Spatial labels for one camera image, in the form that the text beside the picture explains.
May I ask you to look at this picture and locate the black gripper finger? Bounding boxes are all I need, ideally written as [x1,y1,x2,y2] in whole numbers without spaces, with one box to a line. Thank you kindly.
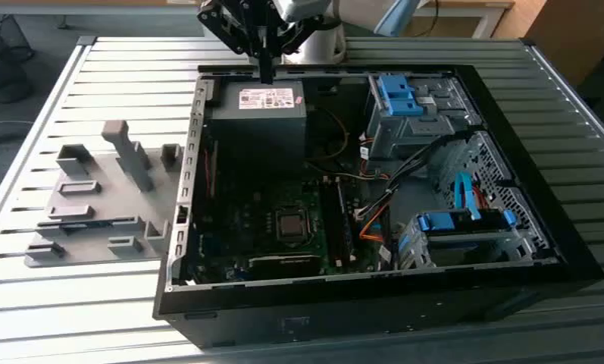
[195,0,269,83]
[267,14,334,83]

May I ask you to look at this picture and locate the black RAM slot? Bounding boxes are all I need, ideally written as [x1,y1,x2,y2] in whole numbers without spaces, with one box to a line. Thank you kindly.
[321,177,345,266]

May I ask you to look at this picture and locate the grey power supply unit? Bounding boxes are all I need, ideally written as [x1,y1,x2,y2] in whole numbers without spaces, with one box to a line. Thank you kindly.
[205,80,311,179]

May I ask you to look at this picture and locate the blue plastic drive carrier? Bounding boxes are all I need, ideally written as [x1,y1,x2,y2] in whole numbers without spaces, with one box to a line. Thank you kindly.
[377,75,426,117]

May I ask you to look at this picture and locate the grey metal drive cage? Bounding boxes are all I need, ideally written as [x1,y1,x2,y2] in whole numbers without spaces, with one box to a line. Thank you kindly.
[367,74,485,160]

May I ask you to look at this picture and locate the silver CPU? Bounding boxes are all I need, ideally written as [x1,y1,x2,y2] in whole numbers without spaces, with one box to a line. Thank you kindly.
[279,216,306,237]

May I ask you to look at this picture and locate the green motherboard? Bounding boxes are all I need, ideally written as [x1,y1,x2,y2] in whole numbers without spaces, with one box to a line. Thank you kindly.
[190,176,385,284]

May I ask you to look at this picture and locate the grey plastic parts rack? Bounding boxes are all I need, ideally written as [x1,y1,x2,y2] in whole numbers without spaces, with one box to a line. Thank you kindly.
[24,120,185,268]

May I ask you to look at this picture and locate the brown wooden cabinet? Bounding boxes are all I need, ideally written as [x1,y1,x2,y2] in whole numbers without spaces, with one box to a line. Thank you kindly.
[491,0,604,88]

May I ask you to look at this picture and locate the hard disk in blue carrier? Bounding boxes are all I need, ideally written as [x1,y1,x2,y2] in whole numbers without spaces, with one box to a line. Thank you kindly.
[415,209,519,234]

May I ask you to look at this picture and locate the black graphics card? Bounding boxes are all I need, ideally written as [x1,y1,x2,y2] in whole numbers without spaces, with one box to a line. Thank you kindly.
[247,253,323,278]

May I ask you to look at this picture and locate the grey metal disk bay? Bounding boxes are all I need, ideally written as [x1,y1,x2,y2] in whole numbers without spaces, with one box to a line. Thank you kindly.
[397,223,535,268]

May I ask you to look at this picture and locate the black open PC case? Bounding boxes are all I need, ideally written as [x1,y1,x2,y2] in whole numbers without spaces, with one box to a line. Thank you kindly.
[153,63,604,348]

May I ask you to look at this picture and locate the wooden desk white frame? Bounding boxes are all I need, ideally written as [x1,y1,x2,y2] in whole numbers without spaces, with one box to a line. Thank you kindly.
[418,0,515,39]
[0,0,205,39]

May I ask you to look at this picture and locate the thin yellow wire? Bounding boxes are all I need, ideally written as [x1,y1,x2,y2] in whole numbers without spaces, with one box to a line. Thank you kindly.
[305,105,353,165]

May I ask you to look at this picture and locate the black cable bundle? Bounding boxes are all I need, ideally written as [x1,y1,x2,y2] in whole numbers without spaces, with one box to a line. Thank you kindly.
[382,130,473,194]

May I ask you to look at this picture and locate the black wire mesh bin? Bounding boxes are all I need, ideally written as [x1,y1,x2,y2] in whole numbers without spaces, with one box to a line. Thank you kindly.
[0,13,36,104]

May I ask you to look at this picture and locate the light blue flat wire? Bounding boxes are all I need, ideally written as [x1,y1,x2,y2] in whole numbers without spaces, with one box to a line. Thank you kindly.
[455,171,483,221]

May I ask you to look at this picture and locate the thin red flat wire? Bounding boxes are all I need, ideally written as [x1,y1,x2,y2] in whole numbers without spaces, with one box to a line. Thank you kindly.
[471,185,490,209]

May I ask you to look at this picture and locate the orange flat wire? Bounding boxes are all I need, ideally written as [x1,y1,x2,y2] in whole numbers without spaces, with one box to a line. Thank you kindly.
[358,212,387,242]

